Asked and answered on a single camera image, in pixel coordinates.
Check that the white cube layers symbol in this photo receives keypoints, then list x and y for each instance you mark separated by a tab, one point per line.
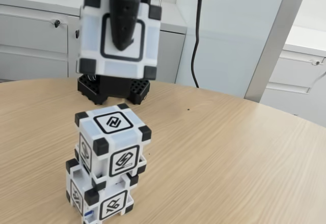
91	43

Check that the white cube lightning symbol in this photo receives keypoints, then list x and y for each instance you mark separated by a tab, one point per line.
122	142

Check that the small black cabinet key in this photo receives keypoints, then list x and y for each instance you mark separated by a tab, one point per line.
57	23
76	33

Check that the long white drawer cabinet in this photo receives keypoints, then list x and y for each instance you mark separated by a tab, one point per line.
33	43

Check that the grey metal pillar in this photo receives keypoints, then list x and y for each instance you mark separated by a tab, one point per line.
275	43

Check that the small white drawer cabinet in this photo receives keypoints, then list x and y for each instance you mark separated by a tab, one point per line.
293	76

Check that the white cube lamp symbol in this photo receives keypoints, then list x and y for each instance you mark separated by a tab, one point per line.
112	206

